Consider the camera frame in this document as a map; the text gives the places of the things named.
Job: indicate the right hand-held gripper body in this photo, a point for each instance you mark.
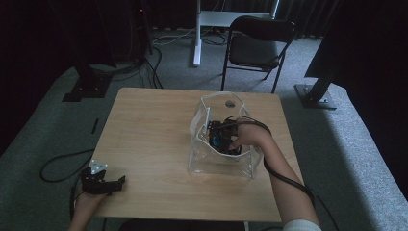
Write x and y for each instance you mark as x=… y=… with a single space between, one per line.
x=229 y=131

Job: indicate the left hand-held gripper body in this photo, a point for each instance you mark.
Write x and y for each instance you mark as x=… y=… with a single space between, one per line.
x=93 y=181

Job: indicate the blue toy car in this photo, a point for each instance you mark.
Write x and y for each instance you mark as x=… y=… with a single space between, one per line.
x=215 y=140

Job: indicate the clear plastic bag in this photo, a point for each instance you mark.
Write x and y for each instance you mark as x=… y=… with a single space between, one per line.
x=221 y=166

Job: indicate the person's right hand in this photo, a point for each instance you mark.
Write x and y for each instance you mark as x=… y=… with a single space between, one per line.
x=251 y=136

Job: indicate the person's left hand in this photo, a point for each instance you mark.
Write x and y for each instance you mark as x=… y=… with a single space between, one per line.
x=86 y=205

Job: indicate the grey round table grommet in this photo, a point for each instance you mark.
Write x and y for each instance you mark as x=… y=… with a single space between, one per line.
x=230 y=103

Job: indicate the black tape strip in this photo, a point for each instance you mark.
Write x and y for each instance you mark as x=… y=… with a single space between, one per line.
x=95 y=126

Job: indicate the person's dark clothing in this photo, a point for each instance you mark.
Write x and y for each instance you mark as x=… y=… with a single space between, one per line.
x=179 y=225

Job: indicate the white table leg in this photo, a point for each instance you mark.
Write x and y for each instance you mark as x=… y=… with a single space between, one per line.
x=246 y=226

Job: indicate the black folding chair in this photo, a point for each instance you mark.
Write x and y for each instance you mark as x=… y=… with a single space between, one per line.
x=256 y=48

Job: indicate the black stand with grey base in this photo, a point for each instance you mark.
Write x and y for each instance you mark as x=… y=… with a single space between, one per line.
x=316 y=94

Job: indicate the black stand with square base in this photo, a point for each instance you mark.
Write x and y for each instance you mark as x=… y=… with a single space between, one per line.
x=88 y=80

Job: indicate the person's white sleeve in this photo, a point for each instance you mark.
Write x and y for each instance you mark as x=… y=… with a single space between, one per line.
x=301 y=226

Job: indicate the white desk frame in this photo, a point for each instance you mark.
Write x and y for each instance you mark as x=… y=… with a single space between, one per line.
x=218 y=17

